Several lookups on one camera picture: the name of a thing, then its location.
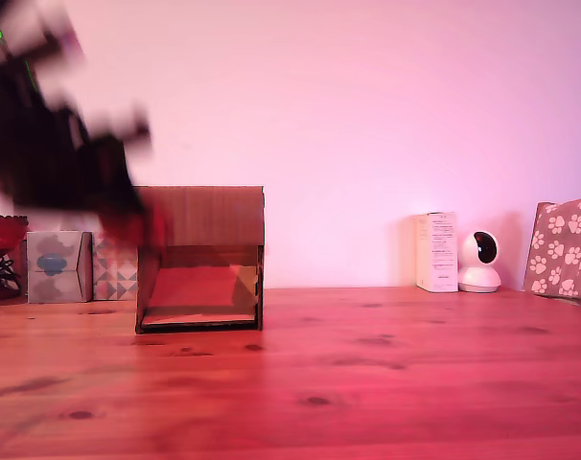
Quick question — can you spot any red scalloped glass holder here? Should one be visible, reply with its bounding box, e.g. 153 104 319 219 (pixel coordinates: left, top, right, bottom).
0 215 30 303

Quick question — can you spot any small white round camera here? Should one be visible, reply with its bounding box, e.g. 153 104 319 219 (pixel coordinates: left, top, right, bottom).
457 230 504 294

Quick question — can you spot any box with blue cloud print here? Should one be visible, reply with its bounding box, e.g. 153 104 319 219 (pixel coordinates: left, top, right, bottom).
26 230 95 305

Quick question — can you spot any white printed carton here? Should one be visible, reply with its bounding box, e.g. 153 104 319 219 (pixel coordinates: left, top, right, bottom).
411 211 460 293

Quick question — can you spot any cardboard dice tower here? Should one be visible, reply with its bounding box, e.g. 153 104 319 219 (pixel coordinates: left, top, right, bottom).
134 185 267 335

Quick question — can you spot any box with triangle pattern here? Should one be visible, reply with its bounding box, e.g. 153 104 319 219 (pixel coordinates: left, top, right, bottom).
92 231 140 302

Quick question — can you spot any paw print cushion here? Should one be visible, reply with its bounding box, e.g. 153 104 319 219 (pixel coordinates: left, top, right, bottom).
523 195 581 309

